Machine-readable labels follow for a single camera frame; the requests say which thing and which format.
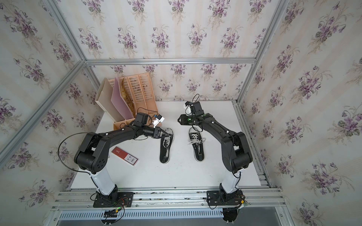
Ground red card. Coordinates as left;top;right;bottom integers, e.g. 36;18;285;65
111;147;139;166

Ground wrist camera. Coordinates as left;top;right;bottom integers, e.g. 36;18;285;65
132;112;165;128
185;101;204;116

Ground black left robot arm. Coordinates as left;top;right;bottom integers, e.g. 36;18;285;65
74;125;173;202

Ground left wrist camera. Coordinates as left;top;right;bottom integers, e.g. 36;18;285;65
132;112;165;128

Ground aluminium rail frame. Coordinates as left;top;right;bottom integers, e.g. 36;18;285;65
45;1;294;226

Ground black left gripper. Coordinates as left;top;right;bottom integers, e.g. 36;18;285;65
140;126;169;139

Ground beige folder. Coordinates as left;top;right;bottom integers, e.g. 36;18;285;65
95;78;124;122

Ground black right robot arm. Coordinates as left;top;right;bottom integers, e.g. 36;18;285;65
177;114;253;194

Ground yellow wanted poster book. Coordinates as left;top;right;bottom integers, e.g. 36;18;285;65
119;78;135;116

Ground peach plastic file organizer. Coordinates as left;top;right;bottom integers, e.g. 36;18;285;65
108;73;158;130

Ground black canvas sneaker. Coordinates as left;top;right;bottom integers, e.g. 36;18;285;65
159;128;174;164
189;127;205;162

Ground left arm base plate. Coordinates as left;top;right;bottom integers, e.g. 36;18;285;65
93;192;134;208

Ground pink folder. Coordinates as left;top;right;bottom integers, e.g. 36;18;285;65
111;77;133;120

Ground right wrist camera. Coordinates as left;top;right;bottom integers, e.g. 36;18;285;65
185;101;204;116

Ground small circuit board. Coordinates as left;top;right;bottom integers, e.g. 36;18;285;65
103;210;119;218

